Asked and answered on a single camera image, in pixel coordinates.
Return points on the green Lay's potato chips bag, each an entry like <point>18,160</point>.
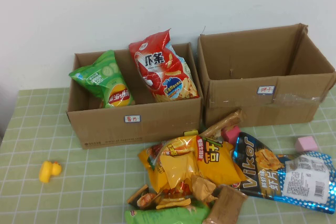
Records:
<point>162,217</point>

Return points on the red shrimp stick snack bag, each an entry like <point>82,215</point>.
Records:
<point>157,72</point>

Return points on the large yellow fries snack bag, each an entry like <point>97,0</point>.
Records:
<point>215,166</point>

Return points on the brown paper snack packet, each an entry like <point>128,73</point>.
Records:
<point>225,205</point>

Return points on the yellow foam cube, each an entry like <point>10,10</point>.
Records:
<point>191,132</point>

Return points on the white handwritten label sticker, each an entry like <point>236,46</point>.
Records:
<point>265,90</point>
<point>132,118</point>

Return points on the brown wrapped biscuit bar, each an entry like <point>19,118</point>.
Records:
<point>223,124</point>

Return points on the green cucumber Lay's chips bag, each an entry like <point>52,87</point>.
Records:
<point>105,77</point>

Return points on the small labelled cardboard box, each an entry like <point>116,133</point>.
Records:
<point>105,129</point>

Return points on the magenta foam cube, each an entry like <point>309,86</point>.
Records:
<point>231,134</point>

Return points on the large taped cardboard box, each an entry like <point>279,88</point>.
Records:
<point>262,113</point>

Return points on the blue Vikar shrimp chips bag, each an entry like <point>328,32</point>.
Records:
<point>262,171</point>

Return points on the green checked tablecloth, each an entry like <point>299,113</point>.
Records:
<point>78,182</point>

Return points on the yellow rubber duck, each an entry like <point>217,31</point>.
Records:
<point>48,172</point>

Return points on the light pink foam cube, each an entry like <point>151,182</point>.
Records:
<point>305,144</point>

